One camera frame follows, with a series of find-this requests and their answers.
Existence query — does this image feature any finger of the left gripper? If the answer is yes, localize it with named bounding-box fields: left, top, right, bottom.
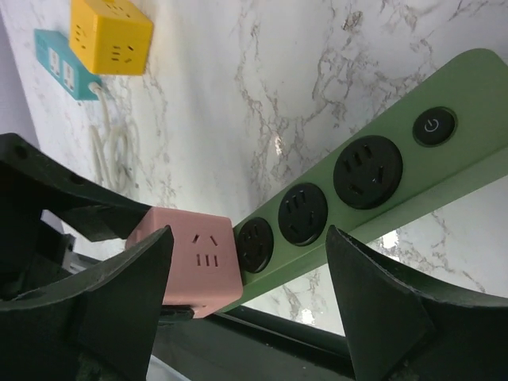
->
left=1, top=133, right=150, bottom=242

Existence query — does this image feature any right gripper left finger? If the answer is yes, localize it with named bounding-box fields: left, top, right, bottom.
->
left=1, top=227, right=174, bottom=380

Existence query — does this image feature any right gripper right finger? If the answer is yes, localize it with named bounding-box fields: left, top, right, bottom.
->
left=325, top=226, right=507, bottom=380

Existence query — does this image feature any pink cube socket plug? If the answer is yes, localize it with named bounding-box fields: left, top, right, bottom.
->
left=125, top=207, right=243, bottom=318

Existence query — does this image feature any teal power strip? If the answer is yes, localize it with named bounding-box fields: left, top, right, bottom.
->
left=34, top=29, right=102, bottom=101

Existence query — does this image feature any yellow cube socket plug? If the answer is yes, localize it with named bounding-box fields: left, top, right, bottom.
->
left=69, top=0, right=153, bottom=75

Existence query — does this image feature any green power strip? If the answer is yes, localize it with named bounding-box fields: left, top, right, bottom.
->
left=235, top=48, right=507, bottom=302

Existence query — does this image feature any white coiled power cable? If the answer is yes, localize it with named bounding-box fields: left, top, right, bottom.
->
left=89, top=82, right=140, bottom=195

